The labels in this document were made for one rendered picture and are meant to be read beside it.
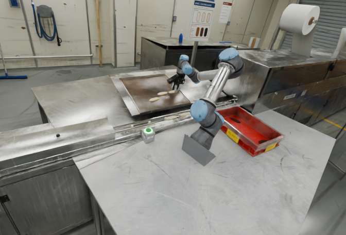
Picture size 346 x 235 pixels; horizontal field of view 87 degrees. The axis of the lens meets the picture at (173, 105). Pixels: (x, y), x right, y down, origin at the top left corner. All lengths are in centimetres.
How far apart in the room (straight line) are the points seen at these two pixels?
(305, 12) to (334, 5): 593
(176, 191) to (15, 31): 435
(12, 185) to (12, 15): 381
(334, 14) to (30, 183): 827
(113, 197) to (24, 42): 418
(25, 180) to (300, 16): 254
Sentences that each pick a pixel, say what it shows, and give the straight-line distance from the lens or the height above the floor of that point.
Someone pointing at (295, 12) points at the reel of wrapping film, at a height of 174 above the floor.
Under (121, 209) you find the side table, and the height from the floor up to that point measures 82.
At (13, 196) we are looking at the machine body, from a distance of 139.
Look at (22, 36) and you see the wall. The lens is 482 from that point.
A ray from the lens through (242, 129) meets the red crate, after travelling 166.
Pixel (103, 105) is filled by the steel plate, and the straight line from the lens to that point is 169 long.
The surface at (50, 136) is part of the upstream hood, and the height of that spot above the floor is 92.
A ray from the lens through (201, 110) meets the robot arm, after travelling 108.
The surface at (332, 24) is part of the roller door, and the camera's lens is 821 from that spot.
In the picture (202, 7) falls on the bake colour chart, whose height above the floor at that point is 165.
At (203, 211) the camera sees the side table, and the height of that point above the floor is 82.
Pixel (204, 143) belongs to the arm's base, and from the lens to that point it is 118.
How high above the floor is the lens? 168
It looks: 29 degrees down
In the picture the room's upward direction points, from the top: 9 degrees clockwise
